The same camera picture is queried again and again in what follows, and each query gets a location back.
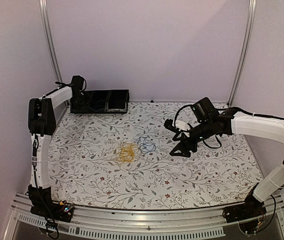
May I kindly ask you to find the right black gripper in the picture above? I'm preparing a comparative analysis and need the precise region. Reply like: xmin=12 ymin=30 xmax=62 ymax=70
xmin=170 ymin=119 xmax=214 ymax=158

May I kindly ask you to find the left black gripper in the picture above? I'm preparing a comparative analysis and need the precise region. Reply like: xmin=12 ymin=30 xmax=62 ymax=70
xmin=72 ymin=91 xmax=93 ymax=112

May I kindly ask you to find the yellow cable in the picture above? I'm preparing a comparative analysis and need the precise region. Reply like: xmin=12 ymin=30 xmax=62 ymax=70
xmin=113 ymin=142 xmax=139 ymax=164

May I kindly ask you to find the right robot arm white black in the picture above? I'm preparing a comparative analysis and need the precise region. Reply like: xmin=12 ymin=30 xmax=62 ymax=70
xmin=164 ymin=97 xmax=284 ymax=218

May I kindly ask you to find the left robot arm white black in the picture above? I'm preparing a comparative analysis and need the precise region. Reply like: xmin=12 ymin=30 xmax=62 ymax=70
xmin=28 ymin=75 xmax=87 ymax=217

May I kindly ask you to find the black compartment storage bin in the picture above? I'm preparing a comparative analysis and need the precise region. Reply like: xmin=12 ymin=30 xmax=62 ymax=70
xmin=70 ymin=89 xmax=130 ymax=114

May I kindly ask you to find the floral patterned table mat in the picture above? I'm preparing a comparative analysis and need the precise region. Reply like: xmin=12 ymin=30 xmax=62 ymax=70
xmin=48 ymin=102 xmax=263 ymax=210

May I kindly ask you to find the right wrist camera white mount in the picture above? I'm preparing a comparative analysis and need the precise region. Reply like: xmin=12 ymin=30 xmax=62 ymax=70
xmin=164 ymin=119 xmax=192 ymax=133

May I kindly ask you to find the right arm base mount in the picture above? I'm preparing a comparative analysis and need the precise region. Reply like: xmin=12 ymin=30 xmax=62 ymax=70
xmin=222 ymin=200 xmax=267 ymax=235

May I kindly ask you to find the left aluminium corner post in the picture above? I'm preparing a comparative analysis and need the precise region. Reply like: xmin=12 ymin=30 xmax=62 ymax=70
xmin=38 ymin=0 xmax=63 ymax=83

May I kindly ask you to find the aluminium corner post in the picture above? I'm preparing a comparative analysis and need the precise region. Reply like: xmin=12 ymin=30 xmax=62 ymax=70
xmin=227 ymin=0 xmax=257 ymax=106
xmin=38 ymin=0 xmax=63 ymax=83

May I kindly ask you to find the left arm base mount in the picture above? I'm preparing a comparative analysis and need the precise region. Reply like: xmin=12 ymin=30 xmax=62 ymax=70
xmin=30 ymin=199 xmax=75 ymax=223

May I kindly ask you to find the aluminium front rail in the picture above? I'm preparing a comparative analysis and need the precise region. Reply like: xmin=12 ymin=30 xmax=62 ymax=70
xmin=4 ymin=193 xmax=284 ymax=240

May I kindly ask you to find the right aluminium corner post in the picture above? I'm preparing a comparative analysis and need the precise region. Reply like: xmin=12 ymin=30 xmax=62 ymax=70
xmin=227 ymin=0 xmax=257 ymax=106

